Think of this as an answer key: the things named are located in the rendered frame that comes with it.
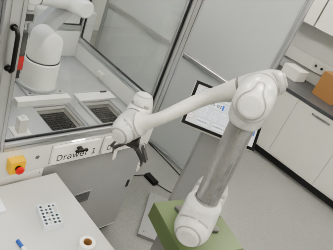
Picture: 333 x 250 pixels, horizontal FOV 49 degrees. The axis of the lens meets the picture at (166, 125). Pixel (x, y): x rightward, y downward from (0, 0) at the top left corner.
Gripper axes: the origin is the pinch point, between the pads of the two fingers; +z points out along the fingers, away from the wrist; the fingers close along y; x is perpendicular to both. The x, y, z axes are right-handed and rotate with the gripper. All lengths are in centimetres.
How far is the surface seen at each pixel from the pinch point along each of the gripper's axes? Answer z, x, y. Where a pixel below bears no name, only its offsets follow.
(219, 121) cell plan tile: 1, -77, -32
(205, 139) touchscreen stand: 20, -79, -28
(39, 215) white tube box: 10.5, 42.3, 19.1
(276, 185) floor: 124, -208, -113
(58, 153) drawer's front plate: 3.0, 11.6, 31.7
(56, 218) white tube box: 11.0, 39.4, 12.5
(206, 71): 11, -165, -2
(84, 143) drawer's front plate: 1.8, -1.6, 24.9
